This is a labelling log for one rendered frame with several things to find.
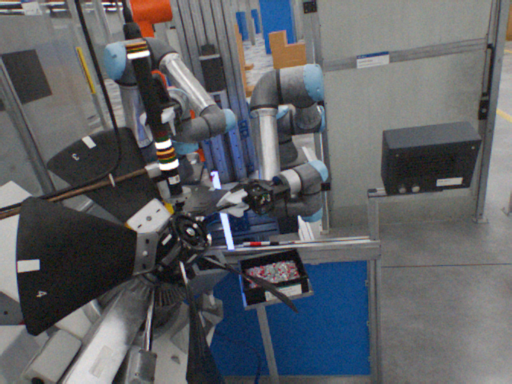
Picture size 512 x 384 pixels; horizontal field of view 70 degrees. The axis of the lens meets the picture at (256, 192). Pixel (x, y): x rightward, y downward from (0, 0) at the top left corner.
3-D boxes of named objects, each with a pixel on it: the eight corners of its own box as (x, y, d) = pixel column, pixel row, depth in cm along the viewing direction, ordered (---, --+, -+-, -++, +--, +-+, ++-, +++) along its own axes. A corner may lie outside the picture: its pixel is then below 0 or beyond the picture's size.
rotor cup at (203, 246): (130, 274, 81) (162, 240, 76) (139, 229, 92) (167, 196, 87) (185, 296, 88) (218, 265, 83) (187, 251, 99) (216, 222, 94)
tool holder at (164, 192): (160, 209, 87) (148, 172, 83) (153, 200, 93) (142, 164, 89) (195, 196, 91) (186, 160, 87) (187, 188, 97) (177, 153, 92)
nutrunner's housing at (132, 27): (175, 210, 91) (116, 8, 72) (171, 205, 94) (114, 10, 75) (190, 205, 93) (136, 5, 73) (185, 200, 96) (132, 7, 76)
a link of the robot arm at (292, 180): (286, 165, 113) (287, 188, 117) (273, 170, 111) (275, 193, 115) (300, 174, 107) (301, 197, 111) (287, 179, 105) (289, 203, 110)
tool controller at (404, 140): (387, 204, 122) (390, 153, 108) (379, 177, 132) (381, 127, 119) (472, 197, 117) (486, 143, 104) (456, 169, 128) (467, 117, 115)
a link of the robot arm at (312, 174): (331, 186, 115) (328, 161, 112) (302, 198, 111) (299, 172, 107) (315, 179, 122) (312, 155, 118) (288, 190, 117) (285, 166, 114)
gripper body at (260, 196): (254, 195, 100) (291, 180, 105) (240, 183, 106) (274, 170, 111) (257, 218, 104) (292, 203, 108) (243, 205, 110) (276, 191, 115)
